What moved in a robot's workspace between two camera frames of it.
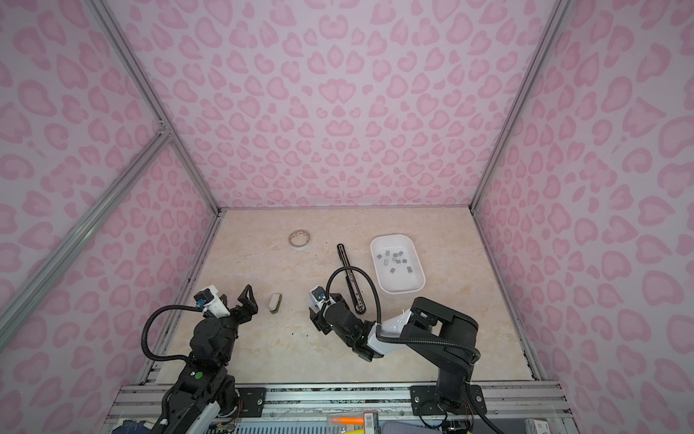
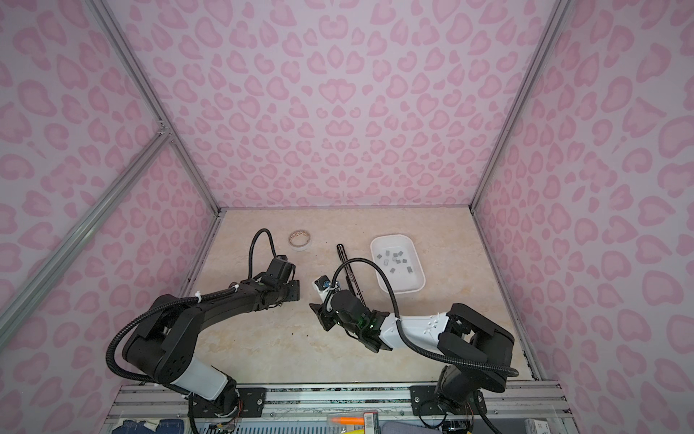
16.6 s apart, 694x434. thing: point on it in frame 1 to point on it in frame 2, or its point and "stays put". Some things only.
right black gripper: [315, 319] stays put
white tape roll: [299, 240] stays put
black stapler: [351, 285] stays put
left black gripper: [248, 309] to [295, 285]
